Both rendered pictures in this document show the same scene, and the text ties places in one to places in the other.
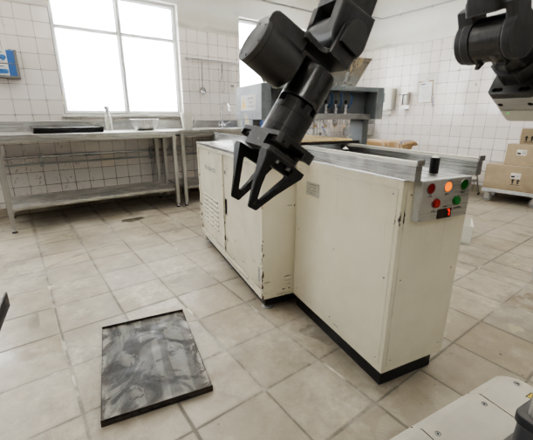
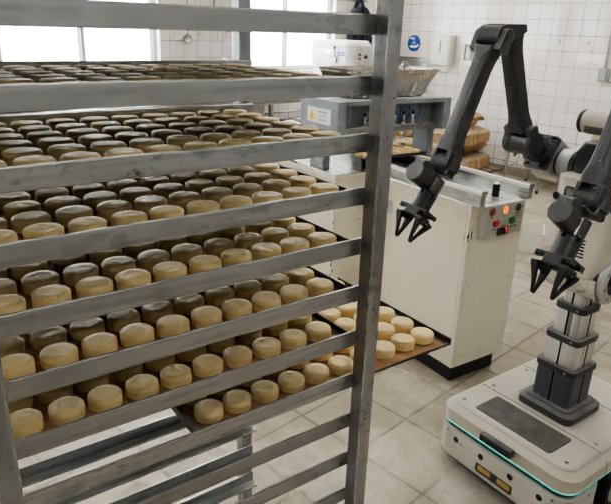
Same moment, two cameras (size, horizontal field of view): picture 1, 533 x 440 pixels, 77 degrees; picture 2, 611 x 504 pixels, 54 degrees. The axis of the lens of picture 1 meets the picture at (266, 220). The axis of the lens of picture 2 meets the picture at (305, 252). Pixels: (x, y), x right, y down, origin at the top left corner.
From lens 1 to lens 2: 1.37 m
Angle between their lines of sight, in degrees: 8
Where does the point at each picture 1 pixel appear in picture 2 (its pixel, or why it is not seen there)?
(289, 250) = (355, 264)
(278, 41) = (426, 173)
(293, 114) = (428, 200)
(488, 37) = (518, 145)
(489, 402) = (530, 369)
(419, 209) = (483, 228)
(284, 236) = not seen: hidden behind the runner
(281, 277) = not seen: hidden behind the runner
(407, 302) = (473, 305)
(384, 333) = (454, 332)
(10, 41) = not seen: outside the picture
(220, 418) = (320, 407)
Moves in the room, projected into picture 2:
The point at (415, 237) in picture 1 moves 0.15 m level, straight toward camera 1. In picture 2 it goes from (480, 250) to (478, 262)
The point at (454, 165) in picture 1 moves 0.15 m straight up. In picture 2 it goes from (511, 189) to (517, 155)
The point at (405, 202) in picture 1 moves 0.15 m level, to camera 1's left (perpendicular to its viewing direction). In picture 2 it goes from (472, 222) to (437, 223)
